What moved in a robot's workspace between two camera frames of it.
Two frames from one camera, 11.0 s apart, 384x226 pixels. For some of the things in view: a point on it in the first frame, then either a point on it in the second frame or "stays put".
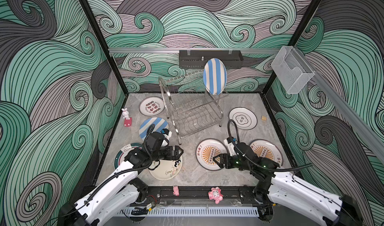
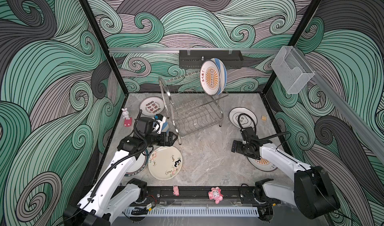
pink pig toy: [215, 195] stays put
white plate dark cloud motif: [244, 118] stays put
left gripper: [176, 156] to [169, 141]
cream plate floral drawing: [166, 170] stays put
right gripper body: [231, 162] to [241, 148]
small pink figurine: [176, 190] stays put
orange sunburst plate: [206, 150] to [210, 78]
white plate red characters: [151, 106] stays put
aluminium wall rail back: [216, 50] stays put
